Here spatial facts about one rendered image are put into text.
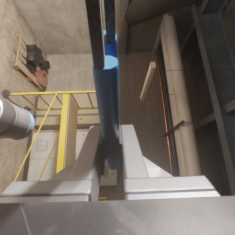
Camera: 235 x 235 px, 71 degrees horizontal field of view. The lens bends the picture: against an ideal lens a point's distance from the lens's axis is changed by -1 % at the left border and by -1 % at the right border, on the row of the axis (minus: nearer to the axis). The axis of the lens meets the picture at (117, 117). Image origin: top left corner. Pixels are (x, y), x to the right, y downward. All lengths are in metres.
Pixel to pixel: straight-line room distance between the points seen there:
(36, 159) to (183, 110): 3.28
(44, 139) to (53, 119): 0.53
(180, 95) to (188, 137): 0.80
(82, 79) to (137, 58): 1.78
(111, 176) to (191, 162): 1.66
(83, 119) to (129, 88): 1.60
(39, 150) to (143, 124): 2.61
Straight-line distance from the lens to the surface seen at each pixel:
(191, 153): 3.15
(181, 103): 3.35
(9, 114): 0.45
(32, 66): 4.38
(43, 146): 4.16
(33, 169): 4.21
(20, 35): 4.36
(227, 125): 3.28
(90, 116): 4.12
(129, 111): 4.53
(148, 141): 4.37
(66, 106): 3.09
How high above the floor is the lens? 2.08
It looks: level
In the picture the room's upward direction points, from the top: 88 degrees clockwise
